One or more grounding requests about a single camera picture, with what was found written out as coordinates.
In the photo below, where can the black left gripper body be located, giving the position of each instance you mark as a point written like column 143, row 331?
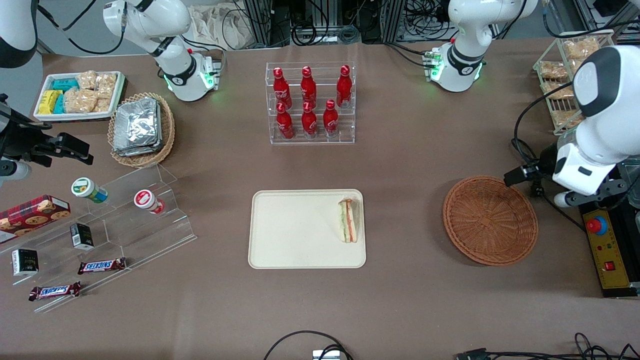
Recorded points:
column 544, row 162

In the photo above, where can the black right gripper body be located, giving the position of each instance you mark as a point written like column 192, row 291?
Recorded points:
column 19, row 139

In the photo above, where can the triangle sandwich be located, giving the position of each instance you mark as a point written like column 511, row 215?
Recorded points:
column 349, row 222

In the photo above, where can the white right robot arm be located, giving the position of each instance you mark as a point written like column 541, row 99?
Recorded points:
column 177, row 70

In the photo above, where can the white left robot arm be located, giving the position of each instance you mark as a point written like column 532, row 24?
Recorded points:
column 465, row 55

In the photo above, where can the white rectangular snack tray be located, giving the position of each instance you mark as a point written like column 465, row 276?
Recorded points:
column 42, row 116

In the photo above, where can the round brown wicker basket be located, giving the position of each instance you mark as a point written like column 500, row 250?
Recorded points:
column 490, row 222

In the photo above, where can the oval light wicker basket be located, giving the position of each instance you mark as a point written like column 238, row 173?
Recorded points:
column 167, row 132

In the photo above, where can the cream plastic tray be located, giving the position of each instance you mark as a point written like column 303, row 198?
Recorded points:
column 300, row 229

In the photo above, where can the green lid yogurt cup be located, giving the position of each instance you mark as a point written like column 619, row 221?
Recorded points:
column 85, row 189

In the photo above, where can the teal snack packet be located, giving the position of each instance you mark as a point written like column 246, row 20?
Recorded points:
column 65, row 84
column 59, row 105

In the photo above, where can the clear rice cracker bag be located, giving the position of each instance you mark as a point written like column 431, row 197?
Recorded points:
column 87, row 80
column 103, row 105
column 80, row 101
column 106, row 85

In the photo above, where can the clear bagged pastry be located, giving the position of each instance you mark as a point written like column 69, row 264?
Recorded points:
column 581, row 49
column 574, row 67
column 565, row 119
column 556, row 90
column 553, row 70

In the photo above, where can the yellow snack packet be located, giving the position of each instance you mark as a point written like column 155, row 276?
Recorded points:
column 50, row 102

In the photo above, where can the silver foil pack stack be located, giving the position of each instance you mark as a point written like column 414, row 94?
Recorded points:
column 136, row 126

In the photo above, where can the red cookie box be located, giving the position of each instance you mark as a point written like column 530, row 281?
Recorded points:
column 27, row 215

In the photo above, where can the small black box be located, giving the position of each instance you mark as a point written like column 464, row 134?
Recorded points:
column 81, row 236
column 25, row 261

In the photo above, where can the red lid yogurt cup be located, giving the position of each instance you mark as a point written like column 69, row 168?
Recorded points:
column 146, row 200

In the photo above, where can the clear acrylic step stand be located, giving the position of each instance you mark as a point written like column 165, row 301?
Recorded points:
column 140, row 235

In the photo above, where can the yellow emergency stop box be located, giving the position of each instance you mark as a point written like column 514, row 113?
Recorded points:
column 612, row 252

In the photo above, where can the snickers bar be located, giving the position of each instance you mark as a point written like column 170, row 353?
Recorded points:
column 54, row 291
column 101, row 265

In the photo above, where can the beige cloth bag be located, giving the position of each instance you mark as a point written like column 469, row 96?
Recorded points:
column 220, row 27

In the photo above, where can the red cola bottle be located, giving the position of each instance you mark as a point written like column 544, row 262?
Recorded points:
column 308, row 87
column 344, row 87
column 285, row 125
column 309, row 122
column 330, row 121
column 281, row 90

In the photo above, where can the clear acrylic bottle rack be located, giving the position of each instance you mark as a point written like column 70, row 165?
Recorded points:
column 320, row 141

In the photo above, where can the small silver device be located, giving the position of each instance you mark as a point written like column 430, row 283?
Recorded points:
column 326, row 355

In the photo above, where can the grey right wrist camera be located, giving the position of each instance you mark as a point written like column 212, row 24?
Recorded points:
column 15, row 170

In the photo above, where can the dark camera mount bracket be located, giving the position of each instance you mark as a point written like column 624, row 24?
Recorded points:
column 602, row 190

